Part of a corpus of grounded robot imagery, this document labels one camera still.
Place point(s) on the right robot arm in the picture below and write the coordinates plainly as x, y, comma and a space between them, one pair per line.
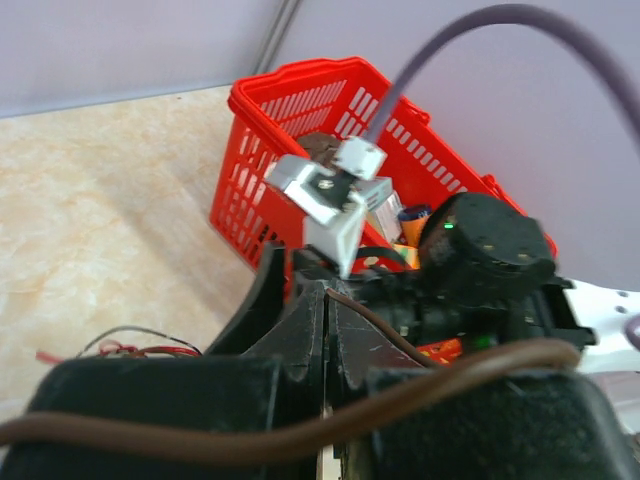
486, 277

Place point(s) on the brown round lid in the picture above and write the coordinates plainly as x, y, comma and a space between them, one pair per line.
320, 147

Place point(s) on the red plastic basket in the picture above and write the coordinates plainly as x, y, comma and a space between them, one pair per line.
336, 97

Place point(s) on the orange sponge package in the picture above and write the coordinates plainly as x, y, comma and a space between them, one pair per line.
443, 352

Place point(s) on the orange cylindrical can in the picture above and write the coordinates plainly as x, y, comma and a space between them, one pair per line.
412, 220

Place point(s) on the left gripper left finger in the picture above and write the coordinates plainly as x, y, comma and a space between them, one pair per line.
264, 371

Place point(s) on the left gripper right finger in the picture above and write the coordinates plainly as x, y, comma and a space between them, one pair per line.
537, 424

